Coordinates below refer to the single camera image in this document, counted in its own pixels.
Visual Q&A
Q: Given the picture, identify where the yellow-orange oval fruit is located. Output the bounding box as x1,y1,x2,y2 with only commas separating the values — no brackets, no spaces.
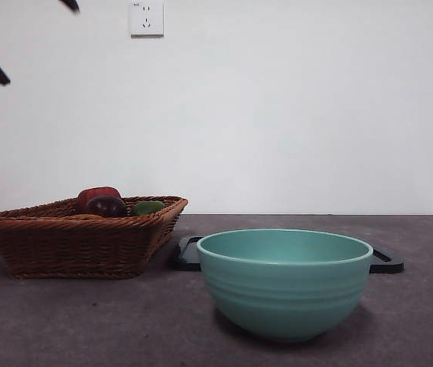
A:
65,213,105,221

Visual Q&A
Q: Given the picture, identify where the teal ribbed bowl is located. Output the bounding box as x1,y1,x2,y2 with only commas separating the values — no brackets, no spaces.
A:
196,228,374,343

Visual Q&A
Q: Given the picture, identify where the red apple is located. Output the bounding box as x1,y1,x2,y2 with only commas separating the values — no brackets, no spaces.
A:
77,186,122,215

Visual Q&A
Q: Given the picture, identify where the dark red plum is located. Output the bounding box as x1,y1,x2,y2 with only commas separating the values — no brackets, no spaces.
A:
85,195,129,219

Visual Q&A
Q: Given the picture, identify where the brown wicker basket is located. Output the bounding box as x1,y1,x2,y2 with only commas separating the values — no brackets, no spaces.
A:
0,195,189,280

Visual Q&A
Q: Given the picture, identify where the green avocado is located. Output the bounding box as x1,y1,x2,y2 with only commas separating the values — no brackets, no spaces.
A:
129,200,167,218

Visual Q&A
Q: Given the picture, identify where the dark green rectangular tray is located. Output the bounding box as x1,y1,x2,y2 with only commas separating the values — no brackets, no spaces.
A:
168,235,405,274

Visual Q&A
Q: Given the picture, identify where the white wall socket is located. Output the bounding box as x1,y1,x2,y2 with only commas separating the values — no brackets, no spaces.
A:
130,0,165,38

